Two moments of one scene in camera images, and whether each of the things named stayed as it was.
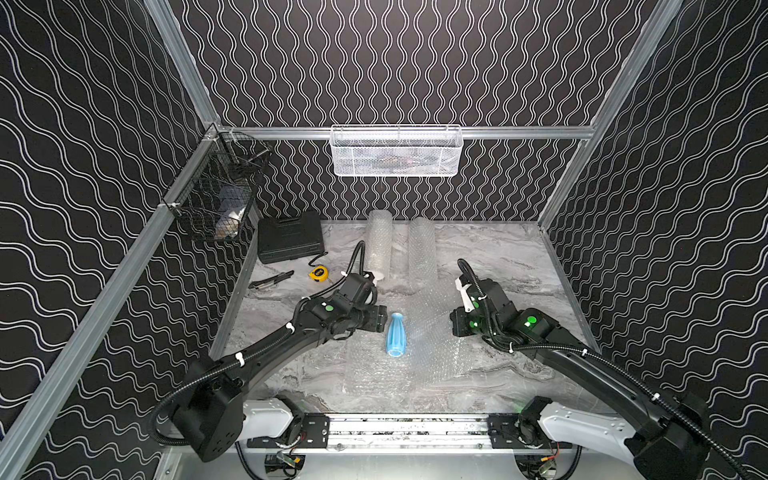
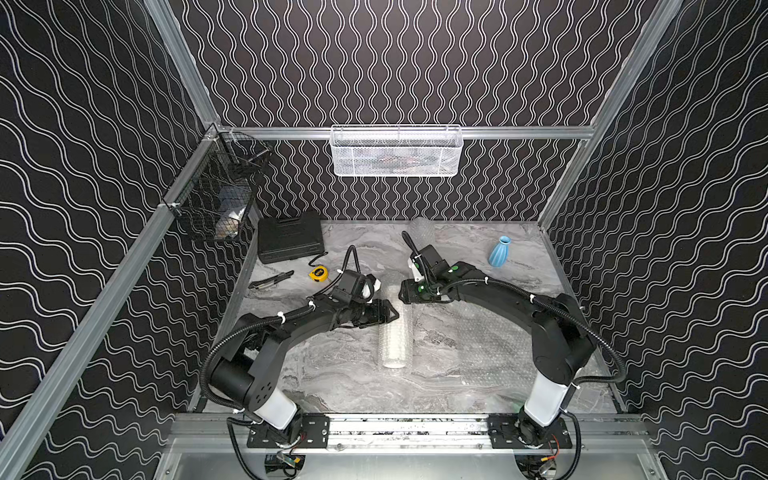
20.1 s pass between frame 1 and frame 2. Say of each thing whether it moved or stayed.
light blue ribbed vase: moved
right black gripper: moved
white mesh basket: stayed
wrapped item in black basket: stayed
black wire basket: stayed
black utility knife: stayed
